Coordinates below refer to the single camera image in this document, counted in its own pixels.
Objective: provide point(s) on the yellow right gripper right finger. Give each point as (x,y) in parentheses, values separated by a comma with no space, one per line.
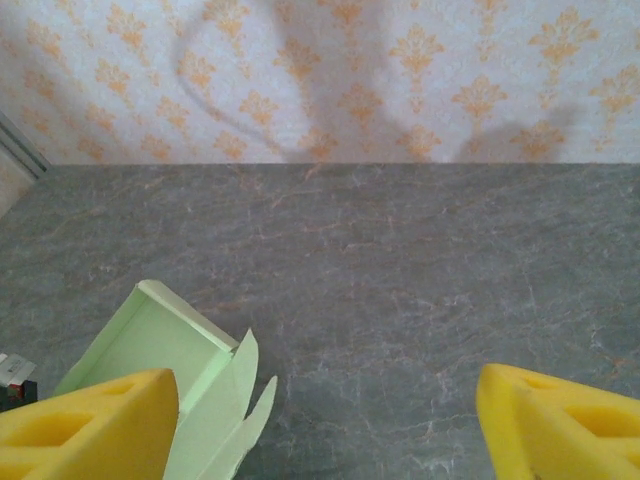
(560,430)

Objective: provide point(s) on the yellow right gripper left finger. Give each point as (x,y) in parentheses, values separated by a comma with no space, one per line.
(100,435)

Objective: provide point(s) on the light green paper box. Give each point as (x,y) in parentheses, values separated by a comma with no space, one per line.
(165,340)

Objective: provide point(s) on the aluminium frame post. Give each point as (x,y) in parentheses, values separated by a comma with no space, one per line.
(20,145)

